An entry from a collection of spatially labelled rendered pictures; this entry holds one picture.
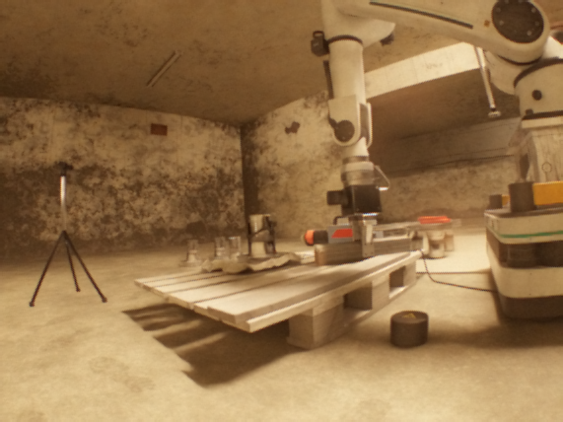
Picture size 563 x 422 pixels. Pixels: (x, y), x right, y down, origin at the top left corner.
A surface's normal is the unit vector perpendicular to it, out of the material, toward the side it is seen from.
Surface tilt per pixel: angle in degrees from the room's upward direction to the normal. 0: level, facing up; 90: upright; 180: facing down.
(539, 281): 90
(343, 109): 90
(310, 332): 90
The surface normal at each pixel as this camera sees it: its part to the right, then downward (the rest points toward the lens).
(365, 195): 0.04, -0.04
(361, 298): -0.70, 0.03
